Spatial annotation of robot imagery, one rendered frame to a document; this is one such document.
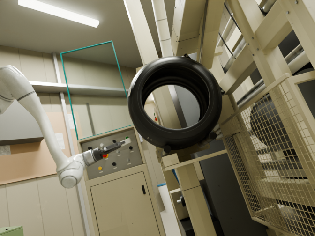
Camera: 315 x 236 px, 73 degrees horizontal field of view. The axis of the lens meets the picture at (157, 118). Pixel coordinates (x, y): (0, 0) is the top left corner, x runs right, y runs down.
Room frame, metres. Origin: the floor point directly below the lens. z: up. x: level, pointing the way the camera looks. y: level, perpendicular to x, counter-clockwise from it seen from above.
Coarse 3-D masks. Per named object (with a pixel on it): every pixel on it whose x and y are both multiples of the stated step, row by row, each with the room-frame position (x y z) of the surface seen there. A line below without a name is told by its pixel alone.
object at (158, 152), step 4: (196, 144) 1.59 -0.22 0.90; (208, 144) 1.60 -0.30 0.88; (188, 148) 1.59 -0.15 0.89; (192, 148) 1.59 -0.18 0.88; (196, 148) 1.59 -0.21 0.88; (200, 148) 1.59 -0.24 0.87; (204, 148) 1.60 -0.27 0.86; (208, 148) 1.60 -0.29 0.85; (156, 152) 1.57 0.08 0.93; (160, 152) 1.57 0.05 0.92; (172, 152) 1.58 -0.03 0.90; (176, 152) 1.58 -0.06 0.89; (180, 152) 1.58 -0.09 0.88; (184, 152) 1.58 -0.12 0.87; (188, 152) 1.59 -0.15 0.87; (192, 152) 1.59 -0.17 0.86; (160, 156) 1.57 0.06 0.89; (180, 156) 1.58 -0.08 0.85; (160, 160) 1.56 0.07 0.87
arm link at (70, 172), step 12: (24, 96) 1.01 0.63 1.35; (36, 96) 1.05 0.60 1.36; (36, 108) 1.06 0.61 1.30; (36, 120) 1.09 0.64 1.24; (48, 120) 1.10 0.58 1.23; (48, 132) 1.08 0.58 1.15; (48, 144) 1.07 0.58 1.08; (60, 156) 1.08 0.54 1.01; (60, 168) 1.08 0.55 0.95; (72, 168) 1.09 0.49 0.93; (60, 180) 1.06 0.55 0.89; (72, 180) 1.07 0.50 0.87
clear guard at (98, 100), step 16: (80, 48) 1.91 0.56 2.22; (96, 48) 1.93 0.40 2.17; (112, 48) 1.94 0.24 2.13; (64, 64) 1.90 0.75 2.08; (80, 64) 1.91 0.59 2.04; (96, 64) 1.93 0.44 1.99; (112, 64) 1.94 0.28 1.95; (80, 80) 1.91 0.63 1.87; (96, 80) 1.92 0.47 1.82; (112, 80) 1.94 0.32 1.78; (80, 96) 1.91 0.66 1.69; (96, 96) 1.92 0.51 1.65; (112, 96) 1.93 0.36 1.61; (80, 112) 1.91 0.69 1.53; (96, 112) 1.92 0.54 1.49; (112, 112) 1.93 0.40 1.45; (128, 112) 1.94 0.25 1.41; (80, 128) 1.90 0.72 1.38; (96, 128) 1.92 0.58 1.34; (112, 128) 1.93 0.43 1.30
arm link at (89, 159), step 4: (84, 152) 1.27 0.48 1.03; (88, 152) 1.25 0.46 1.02; (92, 152) 1.27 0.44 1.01; (84, 156) 1.24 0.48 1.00; (88, 156) 1.25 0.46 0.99; (92, 156) 1.25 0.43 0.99; (84, 160) 1.24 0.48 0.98; (88, 160) 1.25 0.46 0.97; (92, 160) 1.26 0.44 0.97; (96, 160) 1.29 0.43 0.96; (88, 164) 1.26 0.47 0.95
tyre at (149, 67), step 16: (160, 64) 1.21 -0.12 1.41; (176, 64) 1.22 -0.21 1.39; (192, 64) 1.23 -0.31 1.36; (144, 80) 1.20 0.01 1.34; (160, 80) 1.49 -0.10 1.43; (176, 80) 1.50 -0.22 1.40; (192, 80) 1.49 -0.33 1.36; (208, 80) 1.23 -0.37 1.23; (128, 96) 1.23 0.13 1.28; (144, 96) 1.48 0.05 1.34; (208, 96) 1.48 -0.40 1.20; (144, 112) 1.19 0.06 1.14; (208, 112) 1.22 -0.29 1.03; (144, 128) 1.22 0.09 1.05; (160, 128) 1.20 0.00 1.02; (192, 128) 1.22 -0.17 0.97; (208, 128) 1.25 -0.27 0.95; (160, 144) 1.27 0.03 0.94; (176, 144) 1.25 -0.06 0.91; (192, 144) 1.32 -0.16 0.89
